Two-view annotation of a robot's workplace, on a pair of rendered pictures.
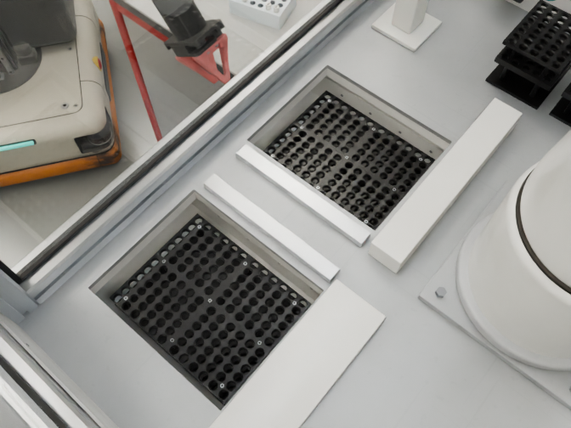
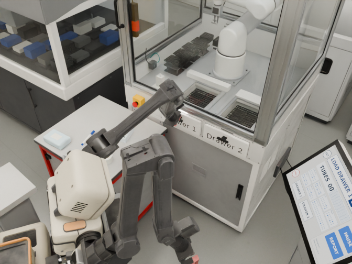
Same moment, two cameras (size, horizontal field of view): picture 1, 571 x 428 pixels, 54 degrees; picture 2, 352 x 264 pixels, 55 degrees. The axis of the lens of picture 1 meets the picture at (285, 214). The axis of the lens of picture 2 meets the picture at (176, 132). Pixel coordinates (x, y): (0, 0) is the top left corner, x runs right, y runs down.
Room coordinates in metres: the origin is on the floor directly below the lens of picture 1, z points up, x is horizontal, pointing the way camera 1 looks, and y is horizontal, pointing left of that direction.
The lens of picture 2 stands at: (0.82, 1.65, 2.24)
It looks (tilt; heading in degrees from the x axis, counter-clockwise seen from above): 42 degrees down; 264
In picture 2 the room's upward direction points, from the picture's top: 1 degrees clockwise
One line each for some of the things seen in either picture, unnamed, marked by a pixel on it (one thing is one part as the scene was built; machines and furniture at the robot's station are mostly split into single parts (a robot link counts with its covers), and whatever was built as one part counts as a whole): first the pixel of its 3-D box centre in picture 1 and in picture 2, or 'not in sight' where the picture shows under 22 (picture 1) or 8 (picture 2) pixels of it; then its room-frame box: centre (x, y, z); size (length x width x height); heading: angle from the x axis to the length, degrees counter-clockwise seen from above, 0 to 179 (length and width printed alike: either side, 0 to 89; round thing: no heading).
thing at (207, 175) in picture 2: not in sight; (219, 135); (0.29, -0.28, 0.40); 1.03 x 0.95 x 0.80; 140
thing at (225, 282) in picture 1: (212, 307); not in sight; (0.26, 0.11, 0.87); 0.22 x 0.18 x 0.06; 50
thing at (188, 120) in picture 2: not in sight; (180, 119); (0.63, 0.06, 0.87); 0.29 x 0.02 x 0.11; 140
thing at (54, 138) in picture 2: not in sight; (57, 139); (1.41, 0.08, 0.78); 0.15 x 0.10 x 0.04; 143
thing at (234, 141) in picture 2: not in sight; (225, 140); (0.39, 0.26, 0.87); 0.29 x 0.02 x 0.11; 140
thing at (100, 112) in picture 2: not in sight; (109, 172); (1.14, 0.02, 0.38); 0.62 x 0.58 x 0.76; 140
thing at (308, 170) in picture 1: (344, 168); not in sight; (0.50, -0.10, 0.87); 0.22 x 0.18 x 0.06; 50
